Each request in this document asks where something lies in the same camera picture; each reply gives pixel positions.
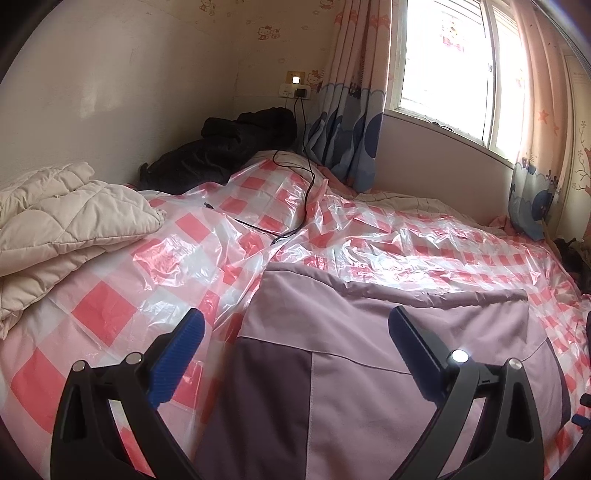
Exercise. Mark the window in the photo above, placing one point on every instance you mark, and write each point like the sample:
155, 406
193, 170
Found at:
461, 65

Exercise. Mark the wall socket with charger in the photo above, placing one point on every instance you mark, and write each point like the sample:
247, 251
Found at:
294, 87

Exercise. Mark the dark clothes at bedside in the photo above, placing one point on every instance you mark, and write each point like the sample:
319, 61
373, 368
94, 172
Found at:
574, 263

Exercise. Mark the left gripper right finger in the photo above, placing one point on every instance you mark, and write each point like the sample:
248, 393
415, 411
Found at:
507, 442

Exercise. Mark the black clothes pile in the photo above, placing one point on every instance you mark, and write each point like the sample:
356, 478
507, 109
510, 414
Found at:
224, 148

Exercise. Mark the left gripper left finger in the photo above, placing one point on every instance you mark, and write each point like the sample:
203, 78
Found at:
86, 443

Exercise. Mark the cartoon curtain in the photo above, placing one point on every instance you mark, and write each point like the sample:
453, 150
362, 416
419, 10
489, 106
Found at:
539, 172
344, 135

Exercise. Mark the cream quilted blanket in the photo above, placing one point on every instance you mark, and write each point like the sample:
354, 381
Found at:
56, 219

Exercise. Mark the lilac purple jacket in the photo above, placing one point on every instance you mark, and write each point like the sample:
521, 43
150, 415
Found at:
316, 389

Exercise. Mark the red checkered plastic bed cover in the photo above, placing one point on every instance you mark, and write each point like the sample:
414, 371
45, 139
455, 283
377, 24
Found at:
209, 254

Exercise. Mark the right cartoon curtain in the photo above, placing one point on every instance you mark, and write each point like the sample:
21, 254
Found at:
539, 172

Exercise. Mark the wardrobe with tree decal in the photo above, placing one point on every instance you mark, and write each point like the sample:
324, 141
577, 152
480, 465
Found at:
572, 217

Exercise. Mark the left cartoon curtain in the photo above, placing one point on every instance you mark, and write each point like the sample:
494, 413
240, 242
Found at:
344, 135

